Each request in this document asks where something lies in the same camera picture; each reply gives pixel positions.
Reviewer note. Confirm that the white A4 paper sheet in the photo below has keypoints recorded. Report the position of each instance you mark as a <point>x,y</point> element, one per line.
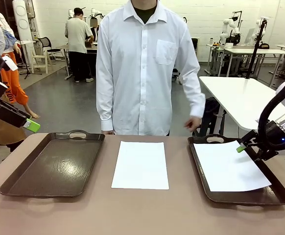
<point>225,169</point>

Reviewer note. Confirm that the brown wooden board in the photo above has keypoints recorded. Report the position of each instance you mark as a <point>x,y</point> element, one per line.
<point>0,132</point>

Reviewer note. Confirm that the person's right hand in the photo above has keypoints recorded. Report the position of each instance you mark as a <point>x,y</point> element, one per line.
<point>107,132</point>

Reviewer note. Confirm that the black backpack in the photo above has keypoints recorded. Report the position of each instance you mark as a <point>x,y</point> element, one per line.
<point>212,105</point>

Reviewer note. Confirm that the black office chair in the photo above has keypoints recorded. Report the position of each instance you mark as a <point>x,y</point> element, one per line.
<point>44,42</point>

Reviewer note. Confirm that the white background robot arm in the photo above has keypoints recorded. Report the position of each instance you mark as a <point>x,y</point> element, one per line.
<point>258,24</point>
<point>224,27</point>

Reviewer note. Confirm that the seated person in dark clothes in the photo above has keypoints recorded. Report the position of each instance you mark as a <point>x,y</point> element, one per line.
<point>94,31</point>

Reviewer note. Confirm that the white A4 paper stack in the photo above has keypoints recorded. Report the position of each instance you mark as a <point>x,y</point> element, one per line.
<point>140,166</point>

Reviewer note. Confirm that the black tripod stand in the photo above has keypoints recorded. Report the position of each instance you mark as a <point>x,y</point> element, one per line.
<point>27,71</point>

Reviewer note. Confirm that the grey step stool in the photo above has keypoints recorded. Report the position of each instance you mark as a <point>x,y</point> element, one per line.
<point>216,120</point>

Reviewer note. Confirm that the person's left forearm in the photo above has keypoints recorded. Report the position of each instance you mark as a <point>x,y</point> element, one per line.
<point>196,105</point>

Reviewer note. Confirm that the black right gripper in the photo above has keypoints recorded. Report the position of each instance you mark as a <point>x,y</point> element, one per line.
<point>277,139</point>

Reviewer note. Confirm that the large white table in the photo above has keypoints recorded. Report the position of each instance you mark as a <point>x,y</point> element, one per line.
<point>238,98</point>

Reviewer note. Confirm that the person's right forearm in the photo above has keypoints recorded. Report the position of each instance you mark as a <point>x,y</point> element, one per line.
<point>105,112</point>

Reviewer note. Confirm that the man in grey t-shirt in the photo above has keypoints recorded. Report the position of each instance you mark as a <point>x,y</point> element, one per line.
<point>77,34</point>

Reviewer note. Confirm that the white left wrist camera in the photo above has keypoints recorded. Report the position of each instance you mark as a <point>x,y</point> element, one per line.
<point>10,64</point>

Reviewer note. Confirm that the white folding chair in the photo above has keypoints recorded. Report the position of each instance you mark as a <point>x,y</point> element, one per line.
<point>40,58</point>

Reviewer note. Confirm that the black chair by wall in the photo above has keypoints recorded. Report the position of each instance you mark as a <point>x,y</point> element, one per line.
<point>195,46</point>

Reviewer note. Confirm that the brown plastic tray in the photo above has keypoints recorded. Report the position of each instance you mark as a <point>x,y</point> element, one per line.
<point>52,166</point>
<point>277,195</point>

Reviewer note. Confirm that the white standing air conditioner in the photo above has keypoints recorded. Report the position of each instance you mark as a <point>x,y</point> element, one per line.
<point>22,24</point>

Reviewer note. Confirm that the long white background table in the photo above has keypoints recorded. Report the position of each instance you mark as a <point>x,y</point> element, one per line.
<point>255,51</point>

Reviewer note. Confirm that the person's left hand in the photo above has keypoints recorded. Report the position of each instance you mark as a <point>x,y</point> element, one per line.
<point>195,123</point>

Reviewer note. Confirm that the black pole stand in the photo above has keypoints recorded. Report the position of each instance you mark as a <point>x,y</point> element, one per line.
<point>257,49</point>

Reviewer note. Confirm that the figure in orange trousers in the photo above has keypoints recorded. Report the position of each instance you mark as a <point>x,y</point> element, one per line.
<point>10,80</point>

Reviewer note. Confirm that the background work desk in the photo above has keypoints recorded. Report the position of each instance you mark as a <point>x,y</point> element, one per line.
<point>94,51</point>

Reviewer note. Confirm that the person in white shirt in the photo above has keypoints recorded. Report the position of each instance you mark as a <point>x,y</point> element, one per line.
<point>142,73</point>

